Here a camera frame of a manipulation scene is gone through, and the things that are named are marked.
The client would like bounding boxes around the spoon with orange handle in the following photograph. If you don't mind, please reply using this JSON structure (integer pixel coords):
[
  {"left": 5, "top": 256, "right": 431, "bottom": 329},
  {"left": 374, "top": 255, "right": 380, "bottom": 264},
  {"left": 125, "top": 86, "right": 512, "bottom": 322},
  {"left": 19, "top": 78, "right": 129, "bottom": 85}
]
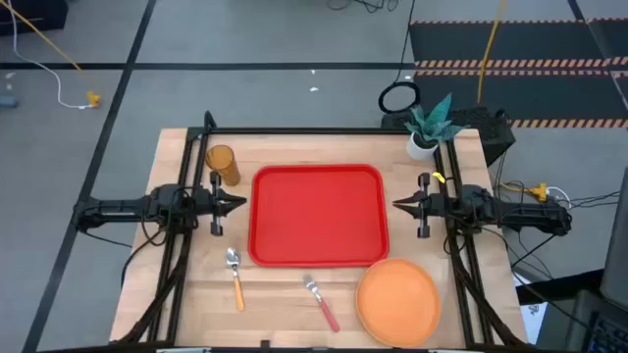
[{"left": 225, "top": 247, "right": 246, "bottom": 313}]

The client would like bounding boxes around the green plant in white pot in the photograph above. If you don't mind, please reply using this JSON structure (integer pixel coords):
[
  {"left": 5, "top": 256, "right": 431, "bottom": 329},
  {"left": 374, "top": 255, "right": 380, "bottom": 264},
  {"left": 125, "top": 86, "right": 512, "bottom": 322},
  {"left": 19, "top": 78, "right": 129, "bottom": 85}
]
[{"left": 404, "top": 92, "right": 468, "bottom": 162}]

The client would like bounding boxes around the yellow floor cable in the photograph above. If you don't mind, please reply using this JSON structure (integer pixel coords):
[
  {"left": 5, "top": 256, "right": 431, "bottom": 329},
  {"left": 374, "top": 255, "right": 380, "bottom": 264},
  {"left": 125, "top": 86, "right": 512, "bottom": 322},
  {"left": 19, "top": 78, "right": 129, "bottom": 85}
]
[{"left": 0, "top": 0, "right": 103, "bottom": 109}]

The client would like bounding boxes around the black arm base cable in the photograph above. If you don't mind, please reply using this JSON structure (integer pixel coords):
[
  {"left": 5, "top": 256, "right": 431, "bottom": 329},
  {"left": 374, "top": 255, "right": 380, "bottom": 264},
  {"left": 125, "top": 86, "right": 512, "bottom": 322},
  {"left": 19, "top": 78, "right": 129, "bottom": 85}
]
[{"left": 120, "top": 227, "right": 168, "bottom": 290}]

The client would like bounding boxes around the black aluminium table frame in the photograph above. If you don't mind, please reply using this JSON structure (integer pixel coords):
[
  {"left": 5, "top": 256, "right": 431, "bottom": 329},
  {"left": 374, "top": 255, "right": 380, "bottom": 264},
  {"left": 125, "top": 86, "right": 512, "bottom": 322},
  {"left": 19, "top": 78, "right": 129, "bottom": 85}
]
[{"left": 111, "top": 110, "right": 530, "bottom": 353}]

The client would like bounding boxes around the white floor cable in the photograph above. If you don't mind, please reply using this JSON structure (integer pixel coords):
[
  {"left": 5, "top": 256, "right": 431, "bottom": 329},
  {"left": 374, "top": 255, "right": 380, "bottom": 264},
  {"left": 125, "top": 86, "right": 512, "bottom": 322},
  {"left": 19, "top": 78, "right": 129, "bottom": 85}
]
[{"left": 7, "top": 0, "right": 92, "bottom": 110}]

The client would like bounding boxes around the white printed paper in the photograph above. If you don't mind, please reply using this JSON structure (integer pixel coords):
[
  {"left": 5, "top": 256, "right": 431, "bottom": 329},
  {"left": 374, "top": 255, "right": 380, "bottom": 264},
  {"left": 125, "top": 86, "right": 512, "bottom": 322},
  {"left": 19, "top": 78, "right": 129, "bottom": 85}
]
[{"left": 513, "top": 274, "right": 542, "bottom": 344}]

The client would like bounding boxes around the yellow hanging cable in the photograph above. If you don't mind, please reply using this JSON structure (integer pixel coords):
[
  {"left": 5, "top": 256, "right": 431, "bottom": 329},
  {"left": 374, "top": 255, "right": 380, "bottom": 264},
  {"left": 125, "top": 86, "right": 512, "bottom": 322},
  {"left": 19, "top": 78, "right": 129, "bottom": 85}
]
[{"left": 476, "top": 0, "right": 509, "bottom": 107}]

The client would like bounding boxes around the amber plastic cup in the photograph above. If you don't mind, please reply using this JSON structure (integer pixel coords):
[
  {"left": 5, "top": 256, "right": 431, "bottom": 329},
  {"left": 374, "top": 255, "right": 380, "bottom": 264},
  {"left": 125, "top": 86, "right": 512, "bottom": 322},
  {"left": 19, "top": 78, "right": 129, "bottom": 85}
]
[{"left": 204, "top": 144, "right": 242, "bottom": 187}]

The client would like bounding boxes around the orange plastic plate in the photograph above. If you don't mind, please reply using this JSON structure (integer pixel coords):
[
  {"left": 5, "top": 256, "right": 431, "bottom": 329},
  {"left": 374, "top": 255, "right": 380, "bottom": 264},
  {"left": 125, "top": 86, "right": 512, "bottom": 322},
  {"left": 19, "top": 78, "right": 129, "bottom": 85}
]
[{"left": 354, "top": 258, "right": 443, "bottom": 349}]

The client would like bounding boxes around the yellow cable plug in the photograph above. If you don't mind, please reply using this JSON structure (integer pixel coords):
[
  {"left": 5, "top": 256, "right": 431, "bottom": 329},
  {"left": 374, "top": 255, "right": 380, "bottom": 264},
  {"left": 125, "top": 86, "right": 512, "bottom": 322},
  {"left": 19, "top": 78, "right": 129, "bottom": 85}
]
[{"left": 499, "top": 181, "right": 550, "bottom": 203}]

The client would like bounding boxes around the black cable with ring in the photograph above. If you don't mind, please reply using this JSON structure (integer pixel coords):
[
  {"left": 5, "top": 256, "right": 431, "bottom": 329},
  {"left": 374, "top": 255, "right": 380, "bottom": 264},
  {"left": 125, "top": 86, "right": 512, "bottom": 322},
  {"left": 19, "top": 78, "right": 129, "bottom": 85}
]
[{"left": 377, "top": 0, "right": 422, "bottom": 115}]

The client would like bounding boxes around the fork with pink handle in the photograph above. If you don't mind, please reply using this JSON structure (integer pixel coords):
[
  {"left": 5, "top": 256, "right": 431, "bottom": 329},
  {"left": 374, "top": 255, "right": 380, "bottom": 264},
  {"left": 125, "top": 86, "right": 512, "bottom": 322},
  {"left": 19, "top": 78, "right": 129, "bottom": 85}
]
[{"left": 301, "top": 274, "right": 341, "bottom": 333}]

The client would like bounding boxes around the black keyboard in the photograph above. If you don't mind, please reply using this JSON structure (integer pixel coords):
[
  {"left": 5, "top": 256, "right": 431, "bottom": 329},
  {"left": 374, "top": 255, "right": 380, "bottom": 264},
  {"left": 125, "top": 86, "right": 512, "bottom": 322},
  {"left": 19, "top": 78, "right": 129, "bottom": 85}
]
[{"left": 586, "top": 313, "right": 628, "bottom": 353}]

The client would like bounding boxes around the red plastic tray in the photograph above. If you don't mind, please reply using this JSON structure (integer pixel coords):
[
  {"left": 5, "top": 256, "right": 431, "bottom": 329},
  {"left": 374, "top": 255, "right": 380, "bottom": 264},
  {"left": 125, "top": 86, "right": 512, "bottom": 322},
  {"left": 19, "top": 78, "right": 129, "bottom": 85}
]
[{"left": 247, "top": 163, "right": 392, "bottom": 269}]

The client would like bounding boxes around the black hazard-striped floor mat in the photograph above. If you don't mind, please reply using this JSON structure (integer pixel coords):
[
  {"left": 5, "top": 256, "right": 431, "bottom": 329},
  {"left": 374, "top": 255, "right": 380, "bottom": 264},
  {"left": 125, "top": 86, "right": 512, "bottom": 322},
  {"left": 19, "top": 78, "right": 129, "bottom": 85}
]
[{"left": 409, "top": 18, "right": 628, "bottom": 129}]

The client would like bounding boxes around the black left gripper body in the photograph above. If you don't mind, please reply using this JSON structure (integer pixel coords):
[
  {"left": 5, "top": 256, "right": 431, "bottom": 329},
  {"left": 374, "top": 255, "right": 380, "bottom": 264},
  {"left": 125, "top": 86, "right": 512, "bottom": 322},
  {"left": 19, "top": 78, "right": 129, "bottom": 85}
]
[{"left": 194, "top": 170, "right": 233, "bottom": 237}]

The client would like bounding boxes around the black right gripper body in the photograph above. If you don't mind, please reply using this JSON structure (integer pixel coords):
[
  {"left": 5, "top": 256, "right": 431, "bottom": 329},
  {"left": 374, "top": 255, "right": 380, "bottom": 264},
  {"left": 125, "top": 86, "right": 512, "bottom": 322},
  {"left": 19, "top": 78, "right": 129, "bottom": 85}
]
[{"left": 414, "top": 172, "right": 448, "bottom": 239}]

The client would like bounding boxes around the black floor box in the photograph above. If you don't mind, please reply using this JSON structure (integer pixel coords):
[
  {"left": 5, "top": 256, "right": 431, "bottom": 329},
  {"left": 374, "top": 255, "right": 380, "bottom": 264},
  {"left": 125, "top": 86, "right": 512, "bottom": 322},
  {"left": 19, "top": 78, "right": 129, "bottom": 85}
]
[{"left": 0, "top": 0, "right": 69, "bottom": 36}]

